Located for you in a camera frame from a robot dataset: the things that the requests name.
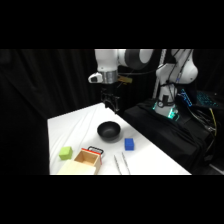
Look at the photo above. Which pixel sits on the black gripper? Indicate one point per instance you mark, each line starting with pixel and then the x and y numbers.
pixel 111 94

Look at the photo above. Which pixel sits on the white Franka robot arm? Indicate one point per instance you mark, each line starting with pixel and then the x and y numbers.
pixel 173 71

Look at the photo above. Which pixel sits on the light wooden drawer casing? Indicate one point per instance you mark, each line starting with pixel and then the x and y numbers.
pixel 76 167

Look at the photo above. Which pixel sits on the black bowl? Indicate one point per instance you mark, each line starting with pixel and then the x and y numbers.
pixel 108 130

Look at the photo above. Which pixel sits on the blue block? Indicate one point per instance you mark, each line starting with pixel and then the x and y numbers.
pixel 129 144

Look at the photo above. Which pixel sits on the white table cloth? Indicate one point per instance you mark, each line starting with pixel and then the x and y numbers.
pixel 100 146

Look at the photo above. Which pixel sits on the wooden box with red rim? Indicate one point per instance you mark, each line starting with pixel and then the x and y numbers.
pixel 89 159

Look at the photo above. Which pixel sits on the metal tweezers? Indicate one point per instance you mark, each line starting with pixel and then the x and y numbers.
pixel 122 164

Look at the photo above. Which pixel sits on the black cloth-covered robot stand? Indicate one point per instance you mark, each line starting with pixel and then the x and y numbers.
pixel 166 136

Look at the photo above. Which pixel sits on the green block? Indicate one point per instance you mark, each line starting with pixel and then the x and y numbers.
pixel 66 153

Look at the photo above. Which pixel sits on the blue glowing device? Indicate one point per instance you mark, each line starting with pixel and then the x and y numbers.
pixel 185 96

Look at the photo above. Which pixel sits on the black curtain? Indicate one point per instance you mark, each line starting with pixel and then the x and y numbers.
pixel 40 86

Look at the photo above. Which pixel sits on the keyboard with blue lights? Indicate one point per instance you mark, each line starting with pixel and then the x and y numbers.
pixel 207 99

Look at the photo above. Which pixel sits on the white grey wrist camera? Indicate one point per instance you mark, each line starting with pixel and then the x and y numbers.
pixel 95 77

